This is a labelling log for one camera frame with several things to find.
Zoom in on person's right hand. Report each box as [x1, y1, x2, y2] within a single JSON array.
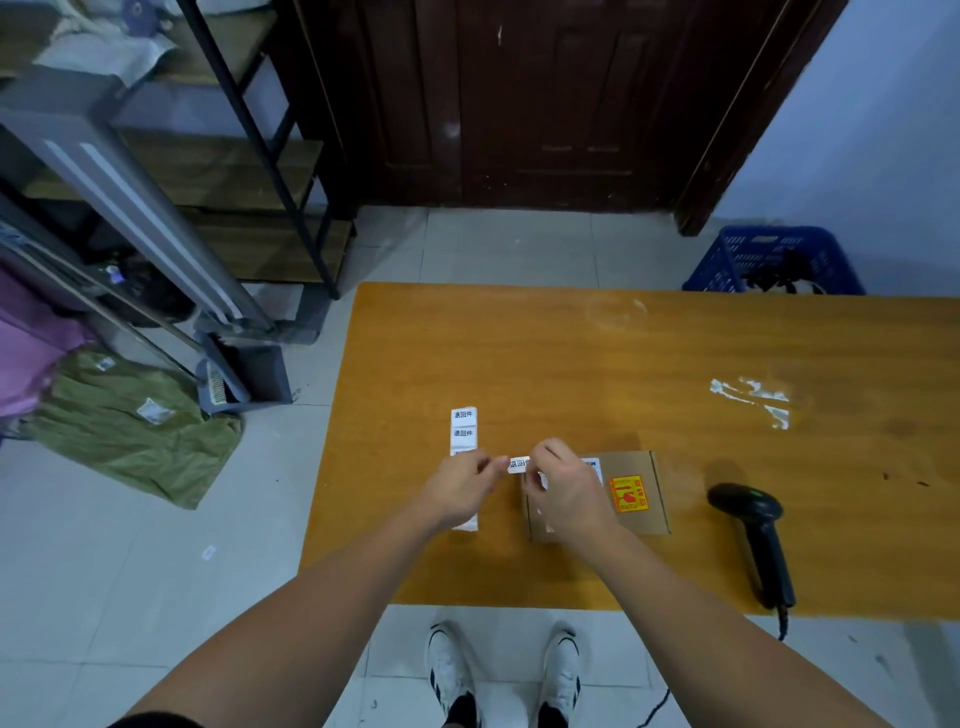
[[521, 438, 625, 554]]

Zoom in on person's left hand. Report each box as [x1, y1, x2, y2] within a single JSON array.
[[416, 450, 510, 535]]

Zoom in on person's left forearm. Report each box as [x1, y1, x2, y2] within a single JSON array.
[[112, 513, 445, 728]]

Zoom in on person's right forearm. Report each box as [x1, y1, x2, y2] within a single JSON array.
[[591, 527, 895, 728]]

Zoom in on white strip of label stickers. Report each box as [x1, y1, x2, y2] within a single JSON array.
[[449, 407, 482, 534]]

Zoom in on orange red sticker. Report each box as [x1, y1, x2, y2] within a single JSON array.
[[606, 474, 648, 518]]

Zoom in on small brown cardboard box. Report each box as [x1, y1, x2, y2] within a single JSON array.
[[522, 450, 672, 544]]

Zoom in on person's right white shoe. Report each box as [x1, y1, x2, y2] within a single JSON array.
[[534, 621, 584, 728]]

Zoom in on person's white shoe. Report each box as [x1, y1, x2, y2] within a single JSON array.
[[425, 621, 482, 728], [534, 621, 584, 728]]

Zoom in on person's left white shoe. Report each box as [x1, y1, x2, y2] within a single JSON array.
[[425, 621, 482, 728]]

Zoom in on black barcode scanner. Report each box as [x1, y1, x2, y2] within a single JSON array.
[[706, 483, 797, 611]]

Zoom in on grey dustpan with brush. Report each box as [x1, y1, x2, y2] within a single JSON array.
[[195, 332, 253, 417]]

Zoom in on blue plastic crate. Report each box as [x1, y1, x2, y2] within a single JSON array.
[[681, 225, 867, 296]]

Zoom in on green plastic parcel bag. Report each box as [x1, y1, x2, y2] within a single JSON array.
[[28, 348, 244, 512]]

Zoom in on dark brown wooden door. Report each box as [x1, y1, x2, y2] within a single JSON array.
[[288, 0, 850, 238]]

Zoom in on black metal shelf rack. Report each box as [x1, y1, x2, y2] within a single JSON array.
[[0, 0, 355, 302]]

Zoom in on black shirt sleeve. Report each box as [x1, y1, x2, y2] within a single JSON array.
[[111, 711, 205, 728]]

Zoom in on grey metal stand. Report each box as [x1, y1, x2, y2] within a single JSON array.
[[0, 73, 295, 407]]

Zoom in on purple plastic parcel bag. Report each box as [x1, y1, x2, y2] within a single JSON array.
[[0, 266, 95, 423]]

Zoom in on white plastic bags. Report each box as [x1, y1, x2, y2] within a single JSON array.
[[33, 0, 183, 78]]

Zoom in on black scanner cable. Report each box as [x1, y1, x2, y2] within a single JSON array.
[[637, 606, 793, 728]]

